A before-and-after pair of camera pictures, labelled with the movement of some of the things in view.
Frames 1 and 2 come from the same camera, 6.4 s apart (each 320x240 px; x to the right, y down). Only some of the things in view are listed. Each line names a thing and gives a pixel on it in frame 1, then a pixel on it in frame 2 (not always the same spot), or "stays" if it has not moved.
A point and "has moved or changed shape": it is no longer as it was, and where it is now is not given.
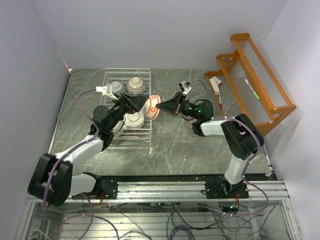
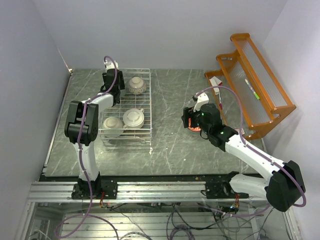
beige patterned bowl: (135, 85) stays
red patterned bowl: (151, 111) has moved or changed shape
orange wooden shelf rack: (244, 84) stays
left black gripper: (136, 103) to (122, 85)
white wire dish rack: (135, 84) stays
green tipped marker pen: (254, 93) stays
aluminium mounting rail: (268, 190) stays
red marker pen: (220, 102) stays
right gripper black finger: (172, 105) to (187, 111)
